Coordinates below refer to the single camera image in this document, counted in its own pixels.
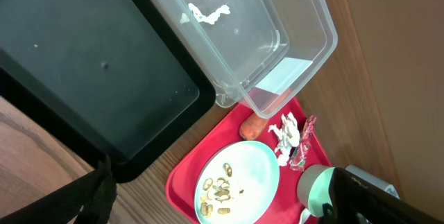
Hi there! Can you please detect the light blue plate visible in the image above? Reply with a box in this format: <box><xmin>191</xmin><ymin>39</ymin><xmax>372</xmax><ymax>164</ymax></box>
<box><xmin>194</xmin><ymin>141</ymin><xmax>280</xmax><ymax>223</ymax></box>

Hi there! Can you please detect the red serving tray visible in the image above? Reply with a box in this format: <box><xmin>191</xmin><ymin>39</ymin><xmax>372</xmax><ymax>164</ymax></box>
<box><xmin>165</xmin><ymin>98</ymin><xmax>332</xmax><ymax>223</ymax></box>

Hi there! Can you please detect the orange carrot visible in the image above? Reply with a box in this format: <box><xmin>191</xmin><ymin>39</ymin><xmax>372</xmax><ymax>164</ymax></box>
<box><xmin>239</xmin><ymin>113</ymin><xmax>269</xmax><ymax>140</ymax></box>

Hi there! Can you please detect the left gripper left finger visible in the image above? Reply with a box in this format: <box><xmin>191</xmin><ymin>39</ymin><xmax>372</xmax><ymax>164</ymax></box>
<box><xmin>1</xmin><ymin>157</ymin><xmax>117</xmax><ymax>224</ymax></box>

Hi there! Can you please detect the mint green bowl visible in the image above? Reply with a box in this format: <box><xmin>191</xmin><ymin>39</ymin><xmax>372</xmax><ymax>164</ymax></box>
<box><xmin>297</xmin><ymin>164</ymin><xmax>334</xmax><ymax>217</ymax></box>

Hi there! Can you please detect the black plastic tray bin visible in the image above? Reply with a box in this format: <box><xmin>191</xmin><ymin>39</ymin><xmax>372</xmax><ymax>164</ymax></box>
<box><xmin>1</xmin><ymin>0</ymin><xmax>215</xmax><ymax>183</ymax></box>

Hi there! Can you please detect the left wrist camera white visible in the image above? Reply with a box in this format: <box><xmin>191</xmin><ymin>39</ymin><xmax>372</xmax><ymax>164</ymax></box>
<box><xmin>345</xmin><ymin>164</ymin><xmax>400</xmax><ymax>199</ymax></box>

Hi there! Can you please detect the white scrap in bin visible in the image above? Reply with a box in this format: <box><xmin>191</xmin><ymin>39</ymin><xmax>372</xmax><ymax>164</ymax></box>
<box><xmin>179</xmin><ymin>2</ymin><xmax>232</xmax><ymax>26</ymax></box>

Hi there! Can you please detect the red snack wrapper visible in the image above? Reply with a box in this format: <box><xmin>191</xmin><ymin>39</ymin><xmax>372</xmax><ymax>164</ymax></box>
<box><xmin>289</xmin><ymin>115</ymin><xmax>316</xmax><ymax>172</ymax></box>

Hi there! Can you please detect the white tissue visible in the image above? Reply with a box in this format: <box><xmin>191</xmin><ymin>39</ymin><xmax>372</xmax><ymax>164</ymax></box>
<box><xmin>268</xmin><ymin>112</ymin><xmax>300</xmax><ymax>166</ymax></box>

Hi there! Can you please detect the white plastic spoon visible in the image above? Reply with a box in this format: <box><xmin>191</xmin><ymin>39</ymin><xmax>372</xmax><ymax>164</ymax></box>
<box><xmin>298</xmin><ymin>208</ymin><xmax>311</xmax><ymax>224</ymax></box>

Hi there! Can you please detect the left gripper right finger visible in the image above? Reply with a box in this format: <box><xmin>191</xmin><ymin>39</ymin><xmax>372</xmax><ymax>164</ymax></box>
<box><xmin>317</xmin><ymin>168</ymin><xmax>443</xmax><ymax>224</ymax></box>

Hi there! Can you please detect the peanut shells pile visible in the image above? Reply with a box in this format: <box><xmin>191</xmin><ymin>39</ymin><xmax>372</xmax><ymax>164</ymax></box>
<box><xmin>198</xmin><ymin>163</ymin><xmax>244</xmax><ymax>218</ymax></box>

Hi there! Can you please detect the clear plastic bin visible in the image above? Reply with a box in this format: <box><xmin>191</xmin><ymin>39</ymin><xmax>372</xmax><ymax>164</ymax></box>
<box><xmin>154</xmin><ymin>0</ymin><xmax>338</xmax><ymax>118</ymax></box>

